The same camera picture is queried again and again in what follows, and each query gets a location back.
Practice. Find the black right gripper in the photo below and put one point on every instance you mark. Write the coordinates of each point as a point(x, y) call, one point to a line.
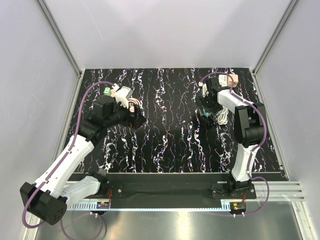
point(200, 101)

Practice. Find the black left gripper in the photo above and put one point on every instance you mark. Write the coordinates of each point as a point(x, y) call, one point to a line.
point(136, 121)

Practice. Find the light blue plug adapter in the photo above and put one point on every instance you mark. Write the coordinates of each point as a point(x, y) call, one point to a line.
point(207, 113)

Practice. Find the green white plug adapter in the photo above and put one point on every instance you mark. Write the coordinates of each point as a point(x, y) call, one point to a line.
point(107, 91)

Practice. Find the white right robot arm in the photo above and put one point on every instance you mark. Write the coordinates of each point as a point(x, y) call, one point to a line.
point(250, 127)

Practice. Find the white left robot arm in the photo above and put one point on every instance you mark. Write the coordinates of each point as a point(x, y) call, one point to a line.
point(48, 198)

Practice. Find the white power strip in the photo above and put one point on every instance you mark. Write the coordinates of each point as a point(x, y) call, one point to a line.
point(223, 80)

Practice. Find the beige cube adapter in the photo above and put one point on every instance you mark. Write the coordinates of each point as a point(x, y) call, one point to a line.
point(234, 78)

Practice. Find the pink round power strip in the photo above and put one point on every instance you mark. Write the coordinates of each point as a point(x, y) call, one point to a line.
point(113, 93)

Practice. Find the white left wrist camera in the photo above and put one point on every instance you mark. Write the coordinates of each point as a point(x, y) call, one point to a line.
point(122, 95)

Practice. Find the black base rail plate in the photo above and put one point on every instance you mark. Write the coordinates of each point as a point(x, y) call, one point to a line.
point(218, 185)

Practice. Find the aluminium frame rail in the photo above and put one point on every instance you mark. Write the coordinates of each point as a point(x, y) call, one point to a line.
point(277, 191)

